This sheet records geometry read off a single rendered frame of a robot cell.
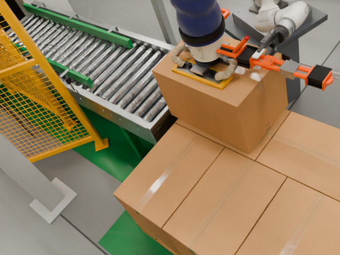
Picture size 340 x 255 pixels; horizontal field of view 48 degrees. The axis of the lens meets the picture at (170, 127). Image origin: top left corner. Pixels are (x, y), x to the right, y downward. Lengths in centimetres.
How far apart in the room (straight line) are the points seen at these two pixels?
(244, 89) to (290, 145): 48
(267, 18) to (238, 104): 50
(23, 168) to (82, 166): 63
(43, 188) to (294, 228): 183
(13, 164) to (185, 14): 158
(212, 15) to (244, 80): 36
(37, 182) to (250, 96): 171
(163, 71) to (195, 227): 86
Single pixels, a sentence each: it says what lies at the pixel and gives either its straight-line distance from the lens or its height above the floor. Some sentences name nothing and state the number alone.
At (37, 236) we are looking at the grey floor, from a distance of 316.
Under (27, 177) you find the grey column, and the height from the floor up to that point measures 44.
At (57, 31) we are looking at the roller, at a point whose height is 55.
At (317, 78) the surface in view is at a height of 114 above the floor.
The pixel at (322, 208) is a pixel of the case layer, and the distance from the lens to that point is 203.
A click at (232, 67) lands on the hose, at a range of 191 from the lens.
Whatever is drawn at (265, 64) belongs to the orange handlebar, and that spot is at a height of 113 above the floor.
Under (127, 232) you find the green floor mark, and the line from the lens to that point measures 280.
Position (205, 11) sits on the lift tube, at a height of 137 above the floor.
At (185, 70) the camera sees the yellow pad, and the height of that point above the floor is 101.
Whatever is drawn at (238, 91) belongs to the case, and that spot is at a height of 99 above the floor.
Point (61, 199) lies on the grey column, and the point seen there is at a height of 3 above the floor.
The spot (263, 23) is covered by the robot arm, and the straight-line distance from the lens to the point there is 212.
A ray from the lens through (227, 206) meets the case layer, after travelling 206.
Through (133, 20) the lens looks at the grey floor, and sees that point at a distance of 450.
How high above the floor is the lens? 237
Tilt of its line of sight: 48 degrees down
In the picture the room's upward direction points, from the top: 25 degrees counter-clockwise
